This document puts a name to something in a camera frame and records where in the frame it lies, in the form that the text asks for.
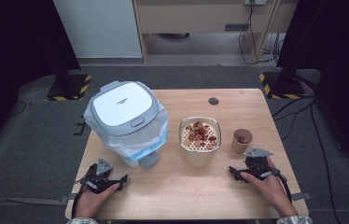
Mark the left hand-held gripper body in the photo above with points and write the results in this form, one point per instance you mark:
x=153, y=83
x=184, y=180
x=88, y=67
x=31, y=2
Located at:
x=102, y=169

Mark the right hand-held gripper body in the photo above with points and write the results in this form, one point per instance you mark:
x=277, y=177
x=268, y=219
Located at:
x=258, y=165

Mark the white pedal trash can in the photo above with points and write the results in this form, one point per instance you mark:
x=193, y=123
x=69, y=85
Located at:
x=122, y=104

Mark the person's right hand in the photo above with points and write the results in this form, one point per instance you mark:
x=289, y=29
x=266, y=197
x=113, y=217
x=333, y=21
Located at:
x=270, y=191

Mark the person's left hand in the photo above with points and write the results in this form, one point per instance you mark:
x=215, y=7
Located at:
x=93, y=202

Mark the brown paper cup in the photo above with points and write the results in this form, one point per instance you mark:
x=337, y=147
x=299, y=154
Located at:
x=240, y=147

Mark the date slices in cup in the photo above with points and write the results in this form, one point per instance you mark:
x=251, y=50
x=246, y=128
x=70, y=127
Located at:
x=241, y=140

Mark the beige strainer pot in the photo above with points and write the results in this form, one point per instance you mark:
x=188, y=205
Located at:
x=199, y=157

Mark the pile of red date slices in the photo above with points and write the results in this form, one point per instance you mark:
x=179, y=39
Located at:
x=198, y=134

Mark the clear plastic bin liner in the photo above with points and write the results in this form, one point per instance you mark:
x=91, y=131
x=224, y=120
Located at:
x=158, y=124

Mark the black stand with striped base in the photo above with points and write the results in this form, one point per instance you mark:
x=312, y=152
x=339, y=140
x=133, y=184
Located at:
x=70, y=87
x=283, y=85

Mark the white panel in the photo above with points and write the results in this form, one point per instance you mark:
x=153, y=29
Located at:
x=98, y=28

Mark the dark curtain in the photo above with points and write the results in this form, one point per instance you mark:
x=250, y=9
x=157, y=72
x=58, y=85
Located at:
x=14, y=46
x=337, y=46

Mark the wooden cabinet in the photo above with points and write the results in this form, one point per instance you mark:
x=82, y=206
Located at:
x=191, y=17

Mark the white power strip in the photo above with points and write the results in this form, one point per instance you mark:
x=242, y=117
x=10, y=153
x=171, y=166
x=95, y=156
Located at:
x=255, y=2

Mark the grey table bracket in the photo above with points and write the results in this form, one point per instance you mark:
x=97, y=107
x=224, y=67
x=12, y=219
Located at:
x=68, y=198
x=301, y=196

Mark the black table bracket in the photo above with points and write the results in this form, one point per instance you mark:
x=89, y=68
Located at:
x=80, y=126

